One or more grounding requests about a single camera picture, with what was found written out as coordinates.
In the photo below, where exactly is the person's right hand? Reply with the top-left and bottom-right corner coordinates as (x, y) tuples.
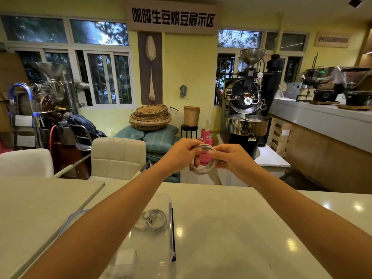
(207, 143), (264, 186)

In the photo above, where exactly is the person's left hand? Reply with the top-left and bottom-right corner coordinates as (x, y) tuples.
(158, 138), (204, 178)

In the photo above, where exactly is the person's right forearm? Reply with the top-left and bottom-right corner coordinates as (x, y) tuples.
(249, 168), (372, 279)

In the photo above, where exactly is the person's left forearm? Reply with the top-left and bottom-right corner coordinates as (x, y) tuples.
(21, 167), (172, 279)

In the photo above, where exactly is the pink gas cylinder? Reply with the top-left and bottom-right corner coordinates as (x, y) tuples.
(198, 129), (215, 166)

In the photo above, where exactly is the black round stool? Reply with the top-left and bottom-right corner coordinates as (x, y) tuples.
(180, 124), (199, 140)

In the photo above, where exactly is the teal striped sack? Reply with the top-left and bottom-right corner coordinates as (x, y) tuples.
(144, 124), (181, 154)
(113, 125), (146, 141)

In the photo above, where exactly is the tall woven basket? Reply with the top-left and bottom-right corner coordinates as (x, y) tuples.
(183, 106), (201, 127)

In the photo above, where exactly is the black coffee roaster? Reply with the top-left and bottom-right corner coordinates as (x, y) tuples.
(223, 48), (270, 160)

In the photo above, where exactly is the low white cabinet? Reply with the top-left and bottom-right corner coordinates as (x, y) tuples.
(216, 133), (291, 188)

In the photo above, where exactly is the stack of woven trays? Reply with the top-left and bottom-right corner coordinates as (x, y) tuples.
(129, 104), (172, 131)

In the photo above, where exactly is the wooden pallet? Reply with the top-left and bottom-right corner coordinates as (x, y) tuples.
(267, 117), (293, 159)

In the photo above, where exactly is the cream leather chair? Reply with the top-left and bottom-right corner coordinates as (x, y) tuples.
(88, 138), (147, 182)

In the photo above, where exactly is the clear plastic storage box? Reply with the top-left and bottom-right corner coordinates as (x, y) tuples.
(58, 194), (177, 279)

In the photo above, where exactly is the white framed window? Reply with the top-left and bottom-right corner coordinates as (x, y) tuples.
(214, 28), (310, 107)
(0, 14), (135, 109)

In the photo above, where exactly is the grey bar counter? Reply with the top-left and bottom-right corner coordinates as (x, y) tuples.
(269, 97), (372, 194)

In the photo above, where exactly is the dark blue jacket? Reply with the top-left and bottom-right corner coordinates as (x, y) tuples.
(66, 114), (107, 140)

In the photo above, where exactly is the black coffee brewing stand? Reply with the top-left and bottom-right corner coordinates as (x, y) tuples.
(296, 66), (339, 103)

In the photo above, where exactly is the white power adapter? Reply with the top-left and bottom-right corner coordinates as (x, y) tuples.
(111, 249), (138, 277)

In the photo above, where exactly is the black coffee grinder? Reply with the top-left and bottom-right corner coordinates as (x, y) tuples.
(337, 67), (372, 107)

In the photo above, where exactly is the silver coffee roaster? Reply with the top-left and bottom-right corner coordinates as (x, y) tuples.
(28, 61), (91, 119)

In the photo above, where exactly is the white fabric chair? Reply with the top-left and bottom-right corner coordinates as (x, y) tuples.
(0, 148), (54, 179)

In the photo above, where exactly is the white charging cable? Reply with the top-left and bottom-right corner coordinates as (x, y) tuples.
(134, 209), (168, 232)

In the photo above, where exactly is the spoon wall poster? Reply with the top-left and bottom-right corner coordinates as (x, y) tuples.
(137, 31), (163, 106)

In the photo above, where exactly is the metal frame chair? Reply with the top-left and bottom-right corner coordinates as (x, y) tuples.
(69, 124), (94, 151)

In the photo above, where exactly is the large lettered wall sign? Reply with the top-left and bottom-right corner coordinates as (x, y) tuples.
(121, 0), (220, 36)

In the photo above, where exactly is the small wooden wall sign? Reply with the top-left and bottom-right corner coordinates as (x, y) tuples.
(313, 31), (353, 49)

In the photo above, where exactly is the metal hand cart blue handle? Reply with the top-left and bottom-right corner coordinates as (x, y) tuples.
(8, 82), (45, 149)

